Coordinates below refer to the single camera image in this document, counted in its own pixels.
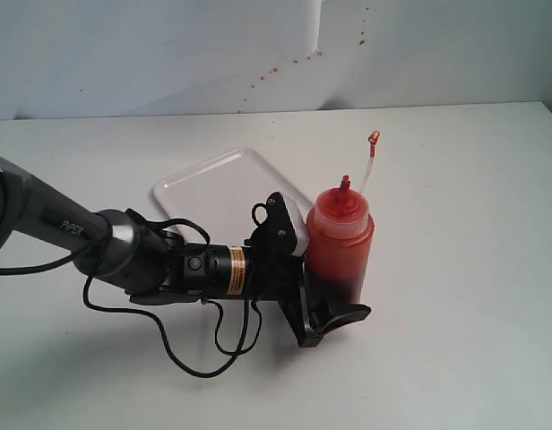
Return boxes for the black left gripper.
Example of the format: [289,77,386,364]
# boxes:
[245,250,372,348]

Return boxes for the red sauce squeeze bottle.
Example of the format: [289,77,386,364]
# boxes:
[305,130,381,304]

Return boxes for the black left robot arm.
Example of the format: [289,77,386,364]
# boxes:
[0,157,371,348]

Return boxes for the white rectangular tray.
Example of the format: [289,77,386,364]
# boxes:
[152,148,313,229]

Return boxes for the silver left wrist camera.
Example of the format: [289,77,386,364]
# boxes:
[245,192,309,258]

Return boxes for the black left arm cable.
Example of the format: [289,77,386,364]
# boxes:
[0,217,263,378]

